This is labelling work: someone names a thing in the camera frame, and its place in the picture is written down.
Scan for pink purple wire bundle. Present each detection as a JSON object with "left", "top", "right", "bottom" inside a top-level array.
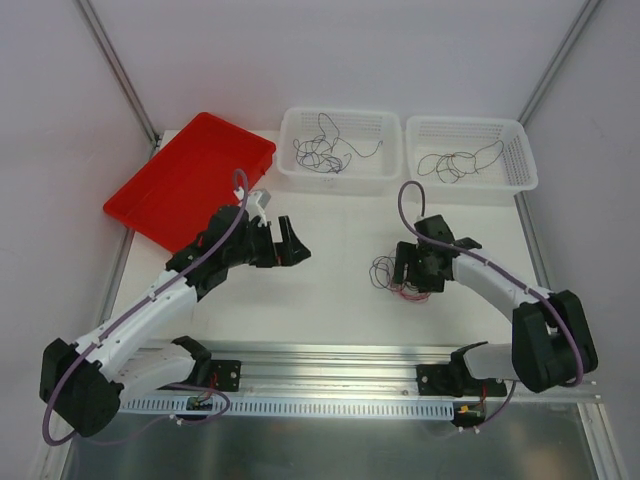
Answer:
[{"left": 368, "top": 254, "right": 434, "bottom": 304}]

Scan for dark purple wire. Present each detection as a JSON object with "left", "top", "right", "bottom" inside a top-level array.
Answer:
[
  {"left": 292, "top": 112, "right": 346, "bottom": 176},
  {"left": 298, "top": 133, "right": 354, "bottom": 176},
  {"left": 299, "top": 134, "right": 385, "bottom": 171}
]

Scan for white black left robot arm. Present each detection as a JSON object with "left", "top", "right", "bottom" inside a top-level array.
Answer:
[{"left": 39, "top": 205, "right": 311, "bottom": 446}]

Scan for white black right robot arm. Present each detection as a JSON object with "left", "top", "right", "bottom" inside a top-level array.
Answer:
[{"left": 392, "top": 215, "right": 599, "bottom": 396}]

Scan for red plastic tray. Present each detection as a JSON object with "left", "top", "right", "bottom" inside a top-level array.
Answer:
[{"left": 103, "top": 112, "right": 276, "bottom": 253}]

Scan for white basket middle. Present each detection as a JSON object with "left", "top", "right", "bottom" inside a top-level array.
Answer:
[{"left": 275, "top": 107, "right": 404, "bottom": 196}]

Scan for white basket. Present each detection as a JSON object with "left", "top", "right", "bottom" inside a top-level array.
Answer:
[
  {"left": 275, "top": 107, "right": 404, "bottom": 196},
  {"left": 405, "top": 115, "right": 539, "bottom": 205}
]

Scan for white basket right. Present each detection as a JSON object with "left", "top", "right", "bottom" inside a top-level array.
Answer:
[{"left": 405, "top": 115, "right": 539, "bottom": 205}]

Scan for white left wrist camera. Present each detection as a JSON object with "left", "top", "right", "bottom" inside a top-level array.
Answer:
[{"left": 234, "top": 187, "right": 271, "bottom": 225}]

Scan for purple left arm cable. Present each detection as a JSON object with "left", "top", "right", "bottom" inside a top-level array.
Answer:
[{"left": 42, "top": 169, "right": 250, "bottom": 446}]

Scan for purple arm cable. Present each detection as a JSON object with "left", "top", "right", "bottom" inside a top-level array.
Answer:
[
  {"left": 42, "top": 169, "right": 250, "bottom": 446},
  {"left": 397, "top": 180, "right": 586, "bottom": 386}
]

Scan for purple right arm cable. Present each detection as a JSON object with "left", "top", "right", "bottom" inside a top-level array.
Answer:
[{"left": 397, "top": 180, "right": 586, "bottom": 386}]

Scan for aluminium rail base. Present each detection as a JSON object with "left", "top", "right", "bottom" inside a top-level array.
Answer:
[{"left": 119, "top": 340, "right": 599, "bottom": 401}]

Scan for white slotted cable duct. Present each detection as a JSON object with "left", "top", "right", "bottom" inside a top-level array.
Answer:
[{"left": 120, "top": 395, "right": 454, "bottom": 421}]

